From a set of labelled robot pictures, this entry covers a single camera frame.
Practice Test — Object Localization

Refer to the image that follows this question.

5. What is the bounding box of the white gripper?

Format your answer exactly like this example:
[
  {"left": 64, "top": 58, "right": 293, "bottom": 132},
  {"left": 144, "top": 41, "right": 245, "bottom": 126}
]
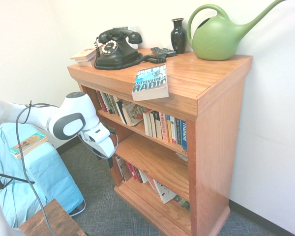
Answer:
[{"left": 84, "top": 125, "right": 114, "bottom": 170}]

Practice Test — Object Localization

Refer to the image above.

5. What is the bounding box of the Darwin's Radio paperback book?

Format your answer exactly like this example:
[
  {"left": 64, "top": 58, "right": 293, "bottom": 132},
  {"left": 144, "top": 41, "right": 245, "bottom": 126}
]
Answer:
[{"left": 131, "top": 63, "right": 170, "bottom": 102}]

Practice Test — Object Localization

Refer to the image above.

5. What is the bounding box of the grey cover book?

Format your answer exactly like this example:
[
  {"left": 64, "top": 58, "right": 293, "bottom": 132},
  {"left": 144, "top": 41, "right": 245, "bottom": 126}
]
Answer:
[{"left": 115, "top": 155, "right": 133, "bottom": 183}]

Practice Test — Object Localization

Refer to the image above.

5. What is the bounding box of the white paperback book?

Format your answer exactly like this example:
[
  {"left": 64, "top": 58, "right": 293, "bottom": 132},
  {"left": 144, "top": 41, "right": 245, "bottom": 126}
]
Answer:
[{"left": 142, "top": 109, "right": 154, "bottom": 137}]

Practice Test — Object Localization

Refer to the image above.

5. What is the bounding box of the green striped spine book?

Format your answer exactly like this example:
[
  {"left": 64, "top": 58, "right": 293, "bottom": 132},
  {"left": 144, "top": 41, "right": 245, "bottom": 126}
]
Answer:
[{"left": 105, "top": 92, "right": 119, "bottom": 116}]

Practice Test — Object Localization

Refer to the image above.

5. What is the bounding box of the dark red spine book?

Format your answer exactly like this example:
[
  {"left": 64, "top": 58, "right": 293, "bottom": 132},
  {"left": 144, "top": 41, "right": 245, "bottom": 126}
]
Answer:
[{"left": 96, "top": 90, "right": 107, "bottom": 112}]

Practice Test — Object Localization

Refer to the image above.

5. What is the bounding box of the black spine book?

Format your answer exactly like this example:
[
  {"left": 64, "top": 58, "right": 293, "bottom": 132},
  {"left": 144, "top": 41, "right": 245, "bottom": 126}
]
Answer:
[{"left": 151, "top": 111, "right": 163, "bottom": 139}]

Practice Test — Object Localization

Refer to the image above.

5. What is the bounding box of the salmon Washington book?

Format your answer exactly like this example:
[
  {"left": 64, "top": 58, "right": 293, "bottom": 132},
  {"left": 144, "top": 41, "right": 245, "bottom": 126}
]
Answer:
[{"left": 159, "top": 112, "right": 170, "bottom": 143}]

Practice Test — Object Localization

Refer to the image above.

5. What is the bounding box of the yellow spine book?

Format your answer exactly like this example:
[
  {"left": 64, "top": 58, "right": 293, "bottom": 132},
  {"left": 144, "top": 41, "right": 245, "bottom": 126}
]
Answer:
[{"left": 166, "top": 115, "right": 174, "bottom": 144}]

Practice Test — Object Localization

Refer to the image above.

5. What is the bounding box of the dark blue spine book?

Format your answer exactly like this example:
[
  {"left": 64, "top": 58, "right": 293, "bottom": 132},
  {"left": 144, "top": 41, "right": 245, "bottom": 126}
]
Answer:
[{"left": 175, "top": 118, "right": 183, "bottom": 146}]

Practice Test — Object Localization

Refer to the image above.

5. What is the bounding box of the teal cover paperback book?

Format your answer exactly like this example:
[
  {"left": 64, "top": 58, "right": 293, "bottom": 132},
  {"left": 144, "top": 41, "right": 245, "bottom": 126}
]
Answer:
[{"left": 9, "top": 132, "right": 49, "bottom": 160}]

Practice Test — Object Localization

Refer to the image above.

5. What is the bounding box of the blue Thailand guide book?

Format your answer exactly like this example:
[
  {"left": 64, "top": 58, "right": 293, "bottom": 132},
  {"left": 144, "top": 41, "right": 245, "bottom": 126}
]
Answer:
[{"left": 180, "top": 119, "right": 188, "bottom": 151}]

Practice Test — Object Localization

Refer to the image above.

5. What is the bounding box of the dark green cover book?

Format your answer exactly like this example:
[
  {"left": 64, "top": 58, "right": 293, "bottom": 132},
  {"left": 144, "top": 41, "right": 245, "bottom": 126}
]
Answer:
[{"left": 173, "top": 194, "right": 191, "bottom": 212}]

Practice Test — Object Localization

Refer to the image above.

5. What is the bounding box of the thin white paperback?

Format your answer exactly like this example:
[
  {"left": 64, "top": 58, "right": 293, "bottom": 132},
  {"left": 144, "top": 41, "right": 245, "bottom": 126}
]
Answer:
[{"left": 137, "top": 169, "right": 149, "bottom": 184}]

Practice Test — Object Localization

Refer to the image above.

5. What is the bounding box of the black leaning paperback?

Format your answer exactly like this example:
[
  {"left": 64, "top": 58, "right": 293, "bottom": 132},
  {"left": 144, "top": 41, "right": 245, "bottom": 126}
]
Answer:
[{"left": 116, "top": 98, "right": 128, "bottom": 125}]

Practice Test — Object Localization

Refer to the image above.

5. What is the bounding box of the illustrated cover leaning paperback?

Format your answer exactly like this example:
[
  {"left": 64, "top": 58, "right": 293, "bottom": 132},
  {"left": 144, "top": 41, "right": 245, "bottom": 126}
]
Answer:
[{"left": 124, "top": 102, "right": 152, "bottom": 127}]

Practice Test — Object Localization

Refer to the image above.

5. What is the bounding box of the blue covered seat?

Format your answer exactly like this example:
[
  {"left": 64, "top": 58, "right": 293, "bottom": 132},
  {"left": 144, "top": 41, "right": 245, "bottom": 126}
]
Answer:
[{"left": 0, "top": 121, "right": 87, "bottom": 228}]

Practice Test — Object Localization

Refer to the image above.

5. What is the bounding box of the white illustrated paperback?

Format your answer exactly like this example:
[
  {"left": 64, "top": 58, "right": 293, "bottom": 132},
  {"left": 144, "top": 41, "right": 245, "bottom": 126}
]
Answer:
[{"left": 153, "top": 179, "right": 177, "bottom": 205}]

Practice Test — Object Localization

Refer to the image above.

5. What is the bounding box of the dark wood table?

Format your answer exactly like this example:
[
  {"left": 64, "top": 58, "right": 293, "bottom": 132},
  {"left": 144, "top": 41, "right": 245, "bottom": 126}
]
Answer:
[{"left": 18, "top": 198, "right": 88, "bottom": 236}]

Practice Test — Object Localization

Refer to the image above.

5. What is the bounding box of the black rotary telephone base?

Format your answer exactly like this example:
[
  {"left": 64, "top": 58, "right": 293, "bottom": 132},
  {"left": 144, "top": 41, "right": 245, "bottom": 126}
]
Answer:
[{"left": 95, "top": 39, "right": 145, "bottom": 67}]

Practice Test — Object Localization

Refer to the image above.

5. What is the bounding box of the paperback with pink white cover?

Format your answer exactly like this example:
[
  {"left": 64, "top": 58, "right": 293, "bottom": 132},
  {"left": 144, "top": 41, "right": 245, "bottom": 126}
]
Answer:
[{"left": 70, "top": 44, "right": 103, "bottom": 62}]

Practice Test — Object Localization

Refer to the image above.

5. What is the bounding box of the black rotary telephone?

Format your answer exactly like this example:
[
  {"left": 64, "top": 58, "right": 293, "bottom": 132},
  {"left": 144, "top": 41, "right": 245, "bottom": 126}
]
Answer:
[{"left": 93, "top": 36, "right": 168, "bottom": 71}]

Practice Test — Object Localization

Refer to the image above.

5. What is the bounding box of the wooden bookshelf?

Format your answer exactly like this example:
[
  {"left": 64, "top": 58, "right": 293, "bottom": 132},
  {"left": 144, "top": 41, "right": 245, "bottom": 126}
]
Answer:
[{"left": 67, "top": 48, "right": 253, "bottom": 236}]

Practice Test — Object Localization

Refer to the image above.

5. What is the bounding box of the black remote control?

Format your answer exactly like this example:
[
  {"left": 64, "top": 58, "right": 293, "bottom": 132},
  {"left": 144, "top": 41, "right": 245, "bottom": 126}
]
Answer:
[{"left": 150, "top": 46, "right": 177, "bottom": 58}]

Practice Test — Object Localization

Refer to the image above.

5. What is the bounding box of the black telephone handset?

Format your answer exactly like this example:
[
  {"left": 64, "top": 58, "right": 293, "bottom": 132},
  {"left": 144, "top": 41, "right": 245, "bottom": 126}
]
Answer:
[{"left": 98, "top": 28, "right": 143, "bottom": 45}]

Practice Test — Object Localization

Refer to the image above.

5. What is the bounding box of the black glossy vase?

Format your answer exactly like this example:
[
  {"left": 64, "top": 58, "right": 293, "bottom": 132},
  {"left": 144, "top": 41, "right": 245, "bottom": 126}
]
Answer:
[{"left": 171, "top": 18, "right": 187, "bottom": 55}]

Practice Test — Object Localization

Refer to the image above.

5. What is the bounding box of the green plastic watering can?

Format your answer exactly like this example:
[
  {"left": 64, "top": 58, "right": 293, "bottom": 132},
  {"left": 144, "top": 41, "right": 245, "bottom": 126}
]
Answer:
[{"left": 186, "top": 0, "right": 289, "bottom": 61}]

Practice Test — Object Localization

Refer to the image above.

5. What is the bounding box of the grey cable along arm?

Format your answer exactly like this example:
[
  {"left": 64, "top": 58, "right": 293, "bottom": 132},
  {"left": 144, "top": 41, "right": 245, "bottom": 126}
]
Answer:
[{"left": 15, "top": 100, "right": 119, "bottom": 236}]

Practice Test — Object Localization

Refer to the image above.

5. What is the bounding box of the black camera tripod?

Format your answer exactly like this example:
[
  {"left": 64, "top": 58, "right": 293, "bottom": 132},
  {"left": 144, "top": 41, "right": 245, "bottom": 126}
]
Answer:
[{"left": 0, "top": 171, "right": 36, "bottom": 194}]

